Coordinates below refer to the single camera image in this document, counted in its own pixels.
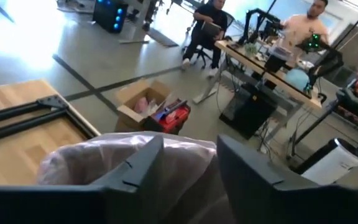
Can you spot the computer tower with blue lights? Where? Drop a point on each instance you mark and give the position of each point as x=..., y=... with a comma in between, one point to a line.
x=109, y=15

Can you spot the red and black toolbox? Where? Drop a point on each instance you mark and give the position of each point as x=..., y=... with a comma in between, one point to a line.
x=174, y=119

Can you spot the wooden robot station table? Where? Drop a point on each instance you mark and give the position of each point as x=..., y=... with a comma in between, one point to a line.
x=228, y=48

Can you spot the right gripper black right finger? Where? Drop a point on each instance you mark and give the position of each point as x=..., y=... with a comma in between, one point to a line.
x=253, y=193

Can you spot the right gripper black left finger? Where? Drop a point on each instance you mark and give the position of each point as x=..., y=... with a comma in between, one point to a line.
x=141, y=186

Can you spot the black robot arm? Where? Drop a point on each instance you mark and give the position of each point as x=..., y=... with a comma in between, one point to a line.
x=325, y=59
x=253, y=18

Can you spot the small green plant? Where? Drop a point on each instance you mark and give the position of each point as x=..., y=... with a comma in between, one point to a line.
x=250, y=49

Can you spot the black office chair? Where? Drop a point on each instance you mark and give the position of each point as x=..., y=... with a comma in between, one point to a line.
x=230, y=21

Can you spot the pink plastic packing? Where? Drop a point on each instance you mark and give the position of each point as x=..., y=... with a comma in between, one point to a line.
x=141, y=105

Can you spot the black floor mat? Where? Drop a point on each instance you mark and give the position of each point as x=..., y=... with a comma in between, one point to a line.
x=163, y=37

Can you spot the open cardboard box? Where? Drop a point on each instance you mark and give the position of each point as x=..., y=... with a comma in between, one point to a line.
x=129, y=118

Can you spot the person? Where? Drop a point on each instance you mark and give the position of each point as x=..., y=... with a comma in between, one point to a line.
x=208, y=18
x=303, y=28

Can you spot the translucent purple trash bag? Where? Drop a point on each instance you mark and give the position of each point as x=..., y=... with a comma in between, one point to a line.
x=191, y=168

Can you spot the black computer case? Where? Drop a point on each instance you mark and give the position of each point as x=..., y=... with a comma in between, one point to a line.
x=247, y=109

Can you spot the white tower fan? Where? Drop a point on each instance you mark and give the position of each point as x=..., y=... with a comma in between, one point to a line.
x=331, y=165

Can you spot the grey tablet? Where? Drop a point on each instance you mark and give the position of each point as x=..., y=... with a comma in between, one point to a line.
x=210, y=28

